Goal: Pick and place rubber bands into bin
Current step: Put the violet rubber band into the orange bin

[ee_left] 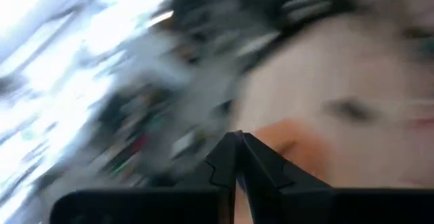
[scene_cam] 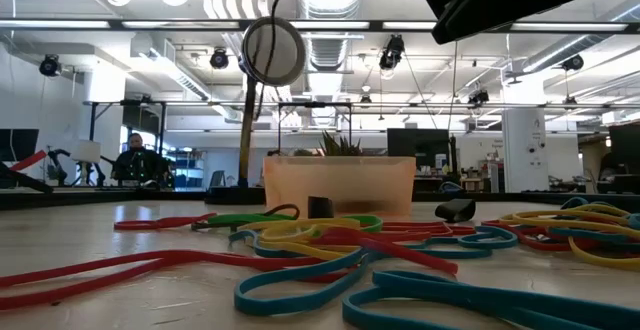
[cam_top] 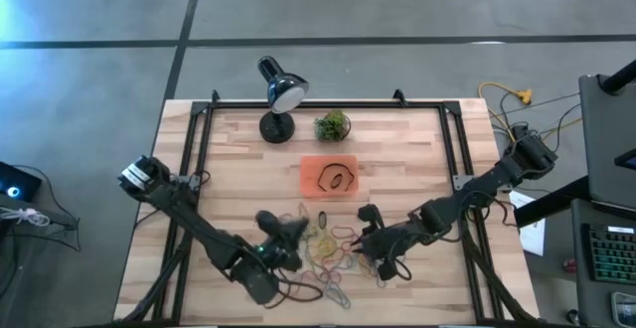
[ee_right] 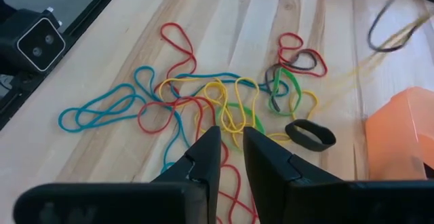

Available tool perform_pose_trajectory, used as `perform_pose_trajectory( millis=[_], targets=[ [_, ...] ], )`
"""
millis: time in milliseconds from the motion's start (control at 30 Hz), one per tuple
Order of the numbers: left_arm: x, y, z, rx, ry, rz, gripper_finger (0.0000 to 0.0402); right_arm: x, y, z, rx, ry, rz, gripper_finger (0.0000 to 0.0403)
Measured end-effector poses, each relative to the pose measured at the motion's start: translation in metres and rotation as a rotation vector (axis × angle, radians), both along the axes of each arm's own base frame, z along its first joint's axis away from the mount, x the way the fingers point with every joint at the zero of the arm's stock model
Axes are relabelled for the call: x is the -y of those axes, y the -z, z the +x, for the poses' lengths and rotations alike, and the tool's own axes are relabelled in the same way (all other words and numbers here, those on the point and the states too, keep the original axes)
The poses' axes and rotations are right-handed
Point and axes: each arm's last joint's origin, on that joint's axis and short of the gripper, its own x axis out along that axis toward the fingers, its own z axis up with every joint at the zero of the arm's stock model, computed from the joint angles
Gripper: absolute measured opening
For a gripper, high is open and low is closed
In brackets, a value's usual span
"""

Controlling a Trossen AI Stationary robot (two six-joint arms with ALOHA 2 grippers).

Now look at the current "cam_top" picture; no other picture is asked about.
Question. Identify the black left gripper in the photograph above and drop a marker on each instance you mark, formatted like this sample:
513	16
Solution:
278	248

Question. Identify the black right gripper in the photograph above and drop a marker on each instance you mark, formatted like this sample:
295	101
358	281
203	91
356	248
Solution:
390	241

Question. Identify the green rubber band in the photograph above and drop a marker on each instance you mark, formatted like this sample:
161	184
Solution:
312	231

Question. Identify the small oval black rubber band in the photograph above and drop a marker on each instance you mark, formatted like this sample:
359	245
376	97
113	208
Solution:
320	220

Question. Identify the yellow rubber band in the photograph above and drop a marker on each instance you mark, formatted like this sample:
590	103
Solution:
320	248

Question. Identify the blue rubber band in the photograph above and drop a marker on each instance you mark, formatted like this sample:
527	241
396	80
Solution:
343	303
381	283
313	261
330	285

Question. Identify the large thin black rubber band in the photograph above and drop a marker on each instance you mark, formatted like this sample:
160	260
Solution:
319	179

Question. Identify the thick black rubber band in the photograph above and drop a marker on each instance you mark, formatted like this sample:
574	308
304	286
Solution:
331	181

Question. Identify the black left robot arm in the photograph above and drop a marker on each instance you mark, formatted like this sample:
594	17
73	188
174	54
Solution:
199	223

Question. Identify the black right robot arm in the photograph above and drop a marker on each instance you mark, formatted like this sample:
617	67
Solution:
477	194

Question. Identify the orange translucent plastic bin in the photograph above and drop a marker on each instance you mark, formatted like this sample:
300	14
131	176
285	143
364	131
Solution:
310	161

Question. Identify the black desk lamp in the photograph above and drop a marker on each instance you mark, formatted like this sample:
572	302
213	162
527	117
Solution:
276	128

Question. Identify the small green potted plant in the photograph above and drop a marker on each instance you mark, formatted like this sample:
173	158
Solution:
332	126

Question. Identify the grey metal mounting plate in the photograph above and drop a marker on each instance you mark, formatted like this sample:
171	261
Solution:
462	182

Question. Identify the white paper sheet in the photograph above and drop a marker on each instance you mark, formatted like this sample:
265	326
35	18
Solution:
534	238

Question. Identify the black desk support beam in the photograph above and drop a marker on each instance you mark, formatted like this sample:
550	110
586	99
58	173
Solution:
551	201

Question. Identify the small red object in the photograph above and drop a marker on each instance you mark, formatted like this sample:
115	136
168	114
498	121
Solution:
570	265

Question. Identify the dark grey side desk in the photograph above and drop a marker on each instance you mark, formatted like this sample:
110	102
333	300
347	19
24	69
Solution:
581	268

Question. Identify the backlit computer keyboard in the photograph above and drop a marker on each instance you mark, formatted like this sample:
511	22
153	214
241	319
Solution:
613	253

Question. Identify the grey workstation desk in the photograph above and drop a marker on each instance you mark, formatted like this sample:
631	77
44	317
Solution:
606	139

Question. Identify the light grey handheld device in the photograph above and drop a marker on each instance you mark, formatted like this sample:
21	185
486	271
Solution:
625	305

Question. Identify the black box with blue light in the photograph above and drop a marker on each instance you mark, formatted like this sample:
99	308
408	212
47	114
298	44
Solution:
25	181

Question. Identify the black stand pole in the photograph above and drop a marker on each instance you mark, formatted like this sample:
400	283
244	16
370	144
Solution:
618	79

